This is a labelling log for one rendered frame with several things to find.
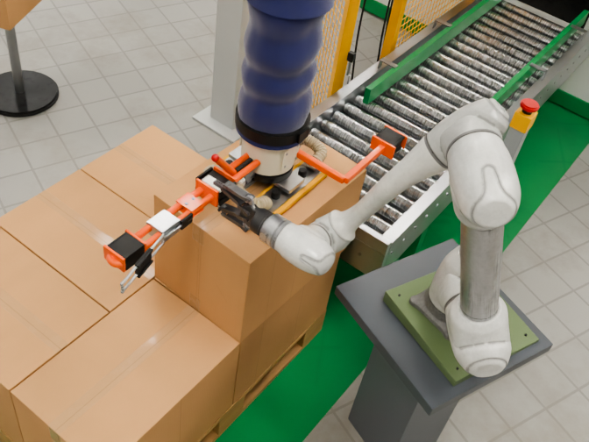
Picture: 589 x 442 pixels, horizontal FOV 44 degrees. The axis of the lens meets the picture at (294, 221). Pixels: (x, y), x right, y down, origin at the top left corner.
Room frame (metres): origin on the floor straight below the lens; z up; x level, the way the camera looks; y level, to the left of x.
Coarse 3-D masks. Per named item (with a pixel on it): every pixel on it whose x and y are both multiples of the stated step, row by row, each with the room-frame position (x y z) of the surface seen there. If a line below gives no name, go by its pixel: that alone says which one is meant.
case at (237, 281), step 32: (160, 192) 1.62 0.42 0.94; (256, 192) 1.70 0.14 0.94; (320, 192) 1.75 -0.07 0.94; (352, 192) 1.85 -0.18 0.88; (192, 224) 1.52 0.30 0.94; (224, 224) 1.54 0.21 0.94; (160, 256) 1.59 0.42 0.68; (192, 256) 1.52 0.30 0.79; (224, 256) 1.45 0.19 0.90; (256, 256) 1.43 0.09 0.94; (192, 288) 1.51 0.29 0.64; (224, 288) 1.44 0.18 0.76; (256, 288) 1.44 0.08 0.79; (288, 288) 1.60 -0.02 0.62; (224, 320) 1.44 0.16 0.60; (256, 320) 1.46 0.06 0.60
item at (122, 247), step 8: (128, 232) 1.29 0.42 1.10; (120, 240) 1.26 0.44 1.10; (128, 240) 1.26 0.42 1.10; (136, 240) 1.27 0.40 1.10; (104, 248) 1.23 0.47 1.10; (112, 248) 1.23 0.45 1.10; (120, 248) 1.23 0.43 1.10; (128, 248) 1.24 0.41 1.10; (136, 248) 1.24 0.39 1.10; (144, 248) 1.26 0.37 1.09; (104, 256) 1.23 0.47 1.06; (112, 256) 1.21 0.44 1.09; (120, 256) 1.21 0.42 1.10; (128, 256) 1.21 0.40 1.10; (136, 256) 1.23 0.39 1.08; (128, 264) 1.21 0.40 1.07
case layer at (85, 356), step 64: (64, 192) 1.93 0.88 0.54; (128, 192) 1.99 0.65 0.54; (0, 256) 1.57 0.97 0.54; (64, 256) 1.63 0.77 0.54; (0, 320) 1.32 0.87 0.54; (64, 320) 1.36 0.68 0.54; (128, 320) 1.41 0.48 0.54; (192, 320) 1.46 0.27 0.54; (0, 384) 1.11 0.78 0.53; (64, 384) 1.14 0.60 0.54; (128, 384) 1.18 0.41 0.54; (192, 384) 1.22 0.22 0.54
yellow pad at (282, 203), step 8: (296, 168) 1.81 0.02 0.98; (304, 168) 1.79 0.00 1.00; (304, 176) 1.77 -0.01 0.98; (312, 176) 1.79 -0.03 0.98; (320, 176) 1.80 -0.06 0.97; (272, 184) 1.72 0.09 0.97; (304, 184) 1.74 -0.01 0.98; (312, 184) 1.75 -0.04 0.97; (264, 192) 1.68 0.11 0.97; (272, 192) 1.65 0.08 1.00; (280, 192) 1.69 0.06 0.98; (296, 192) 1.70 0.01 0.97; (304, 192) 1.71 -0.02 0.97; (272, 200) 1.64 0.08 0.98; (280, 200) 1.65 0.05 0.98; (288, 200) 1.66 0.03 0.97; (296, 200) 1.68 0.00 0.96; (272, 208) 1.61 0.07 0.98; (280, 208) 1.62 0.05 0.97; (288, 208) 1.64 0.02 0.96
